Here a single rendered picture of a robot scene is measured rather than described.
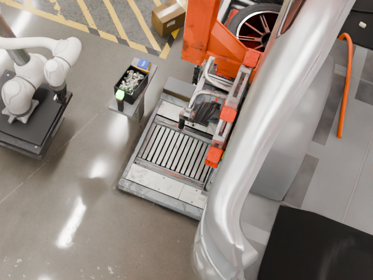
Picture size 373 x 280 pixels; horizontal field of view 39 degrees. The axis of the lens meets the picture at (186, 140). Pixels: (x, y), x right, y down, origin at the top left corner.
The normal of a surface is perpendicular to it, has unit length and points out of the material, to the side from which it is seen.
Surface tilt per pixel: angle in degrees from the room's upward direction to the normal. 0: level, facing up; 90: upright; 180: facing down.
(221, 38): 36
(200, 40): 90
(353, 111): 2
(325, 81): 10
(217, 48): 90
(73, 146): 0
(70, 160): 0
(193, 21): 90
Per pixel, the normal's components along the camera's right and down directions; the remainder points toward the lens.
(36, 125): 0.07, -0.40
